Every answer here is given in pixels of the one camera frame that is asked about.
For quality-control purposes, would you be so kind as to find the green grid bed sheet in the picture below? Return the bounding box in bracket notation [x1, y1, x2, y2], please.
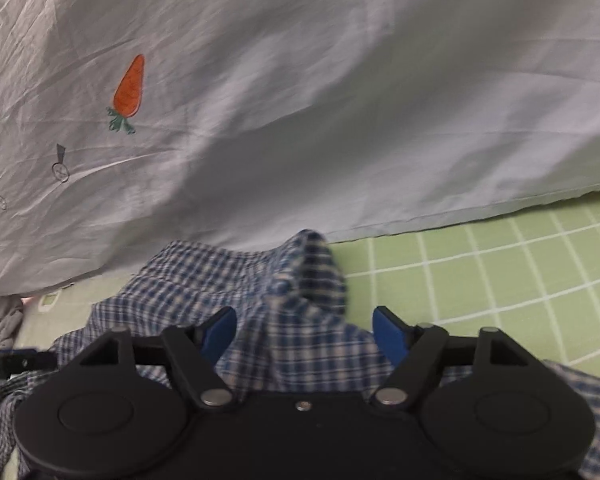
[0, 190, 600, 480]

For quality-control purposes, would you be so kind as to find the grey carrot print sheet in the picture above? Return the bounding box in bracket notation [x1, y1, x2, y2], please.
[0, 0, 600, 301]

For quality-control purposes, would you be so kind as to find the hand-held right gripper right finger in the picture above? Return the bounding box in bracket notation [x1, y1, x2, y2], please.
[369, 306, 531, 411]

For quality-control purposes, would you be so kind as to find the white plastic tag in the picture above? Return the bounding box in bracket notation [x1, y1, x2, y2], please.
[37, 290, 63, 313]

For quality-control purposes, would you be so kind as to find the grey zip hoodie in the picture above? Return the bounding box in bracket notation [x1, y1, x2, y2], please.
[0, 294, 26, 343]

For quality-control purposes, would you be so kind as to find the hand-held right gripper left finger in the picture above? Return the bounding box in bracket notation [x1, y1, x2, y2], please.
[72, 306, 238, 411]

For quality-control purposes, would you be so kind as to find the blue plaid shirt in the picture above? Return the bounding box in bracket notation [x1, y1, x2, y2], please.
[0, 229, 600, 480]

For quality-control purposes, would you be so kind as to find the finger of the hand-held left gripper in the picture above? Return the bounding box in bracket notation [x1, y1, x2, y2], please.
[0, 347, 57, 377]

